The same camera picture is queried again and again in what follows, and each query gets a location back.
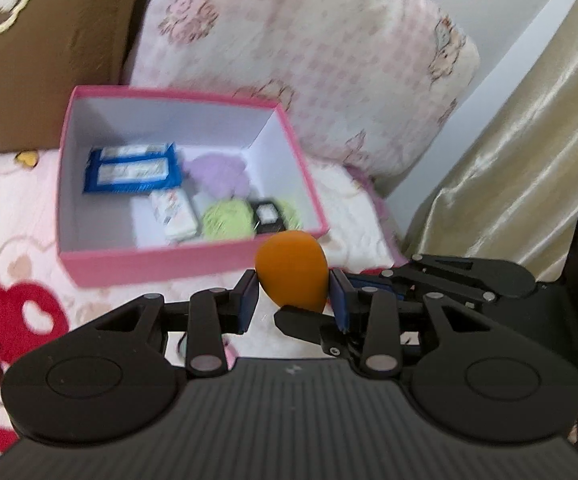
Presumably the orange makeup sponge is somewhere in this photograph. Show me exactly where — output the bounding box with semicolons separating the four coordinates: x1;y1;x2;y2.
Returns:
255;231;329;313

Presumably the gold satin curtain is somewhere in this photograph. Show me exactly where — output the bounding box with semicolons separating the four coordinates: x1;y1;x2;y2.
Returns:
404;0;578;281

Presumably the pink checkered pillow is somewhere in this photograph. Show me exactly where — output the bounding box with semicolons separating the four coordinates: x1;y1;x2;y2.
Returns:
124;0;480;181

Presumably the white tissue pack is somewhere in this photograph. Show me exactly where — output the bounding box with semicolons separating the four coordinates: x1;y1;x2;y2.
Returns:
150;188;200;243

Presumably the green yarn ball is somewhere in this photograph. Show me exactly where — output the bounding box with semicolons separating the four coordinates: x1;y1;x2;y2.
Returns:
201;198;302;242

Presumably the pink cardboard box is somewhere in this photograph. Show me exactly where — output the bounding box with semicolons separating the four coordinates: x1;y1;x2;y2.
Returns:
55;84;331;290

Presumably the purple plush toy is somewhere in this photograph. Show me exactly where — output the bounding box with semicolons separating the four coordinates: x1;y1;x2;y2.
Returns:
184;153;251;200

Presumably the brown embroidered pillow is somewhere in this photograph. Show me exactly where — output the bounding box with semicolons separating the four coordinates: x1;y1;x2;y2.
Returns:
0;0;136;153

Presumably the blue wet wipes pack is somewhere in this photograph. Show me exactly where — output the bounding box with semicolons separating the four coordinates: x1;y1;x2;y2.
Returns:
83;143;184;194

